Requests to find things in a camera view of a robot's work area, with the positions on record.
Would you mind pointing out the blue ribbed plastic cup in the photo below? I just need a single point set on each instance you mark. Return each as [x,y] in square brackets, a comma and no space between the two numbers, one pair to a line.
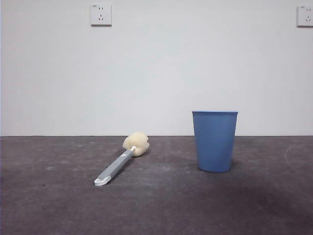
[214,142]

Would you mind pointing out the white wall socket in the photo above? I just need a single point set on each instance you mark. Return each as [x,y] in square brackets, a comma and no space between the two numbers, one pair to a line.
[305,16]
[101,14]

